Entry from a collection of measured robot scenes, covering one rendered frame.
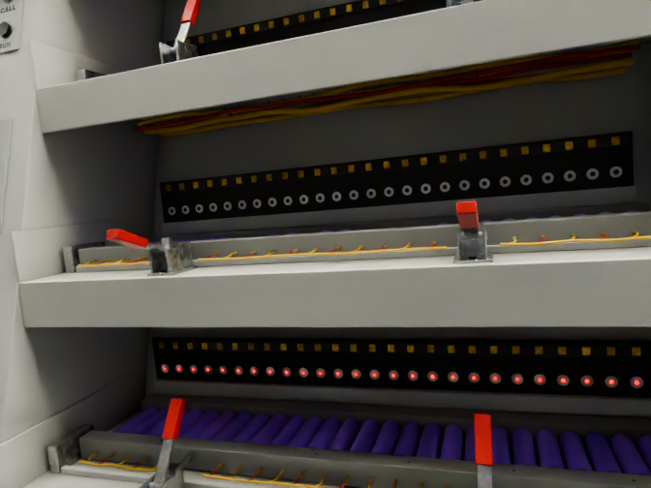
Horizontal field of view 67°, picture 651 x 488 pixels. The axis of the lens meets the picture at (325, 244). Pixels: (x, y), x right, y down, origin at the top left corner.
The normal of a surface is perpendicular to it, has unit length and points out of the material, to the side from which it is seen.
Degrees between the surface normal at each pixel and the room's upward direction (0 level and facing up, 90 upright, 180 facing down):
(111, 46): 90
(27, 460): 90
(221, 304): 105
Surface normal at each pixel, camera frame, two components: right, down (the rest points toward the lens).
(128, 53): 0.95, -0.05
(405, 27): -0.31, 0.12
